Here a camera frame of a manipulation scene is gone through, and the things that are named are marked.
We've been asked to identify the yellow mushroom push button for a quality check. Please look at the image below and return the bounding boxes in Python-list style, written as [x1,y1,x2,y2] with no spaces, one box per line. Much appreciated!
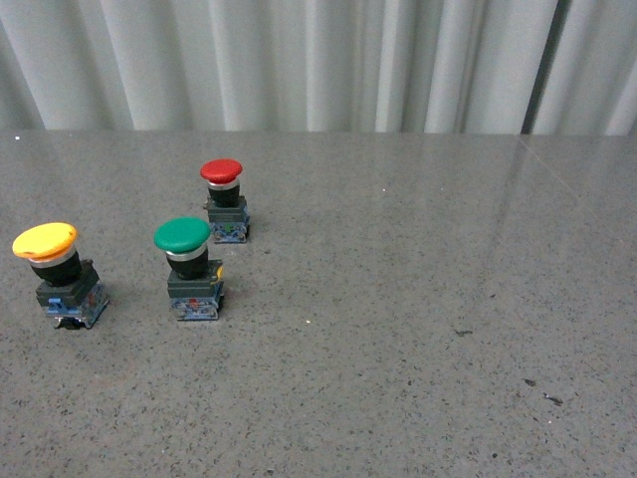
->
[12,222,108,330]

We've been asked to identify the red mushroom push button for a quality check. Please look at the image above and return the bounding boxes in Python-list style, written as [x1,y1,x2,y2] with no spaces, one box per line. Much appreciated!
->
[200,158,250,244]

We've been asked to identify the green mushroom push button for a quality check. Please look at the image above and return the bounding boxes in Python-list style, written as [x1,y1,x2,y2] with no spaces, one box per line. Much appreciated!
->
[154,216,224,322]

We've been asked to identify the white pleated curtain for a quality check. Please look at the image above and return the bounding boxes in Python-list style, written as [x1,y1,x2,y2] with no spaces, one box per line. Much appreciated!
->
[1,1,636,135]

